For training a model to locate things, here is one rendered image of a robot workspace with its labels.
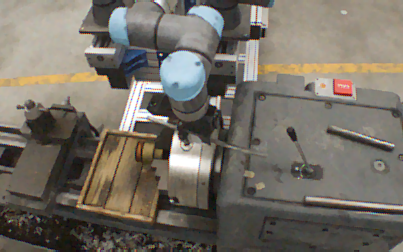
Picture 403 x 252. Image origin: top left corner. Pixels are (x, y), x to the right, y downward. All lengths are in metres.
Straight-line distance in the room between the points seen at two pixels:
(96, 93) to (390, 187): 2.35
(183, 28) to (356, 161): 0.63
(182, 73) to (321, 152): 0.57
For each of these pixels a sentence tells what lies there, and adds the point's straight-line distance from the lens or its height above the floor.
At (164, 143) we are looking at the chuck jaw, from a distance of 1.21.
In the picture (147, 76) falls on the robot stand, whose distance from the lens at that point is 1.79.
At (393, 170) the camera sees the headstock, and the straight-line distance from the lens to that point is 1.11.
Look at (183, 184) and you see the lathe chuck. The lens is 1.10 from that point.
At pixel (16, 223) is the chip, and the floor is 0.55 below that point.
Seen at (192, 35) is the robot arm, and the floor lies 1.70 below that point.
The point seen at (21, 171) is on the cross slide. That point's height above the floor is 0.97.
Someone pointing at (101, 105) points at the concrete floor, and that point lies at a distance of 2.86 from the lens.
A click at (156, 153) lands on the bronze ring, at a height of 1.11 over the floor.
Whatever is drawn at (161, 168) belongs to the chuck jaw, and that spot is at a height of 1.10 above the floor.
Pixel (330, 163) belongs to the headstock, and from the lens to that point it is 1.06.
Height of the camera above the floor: 2.15
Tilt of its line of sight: 56 degrees down
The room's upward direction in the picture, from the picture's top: 6 degrees counter-clockwise
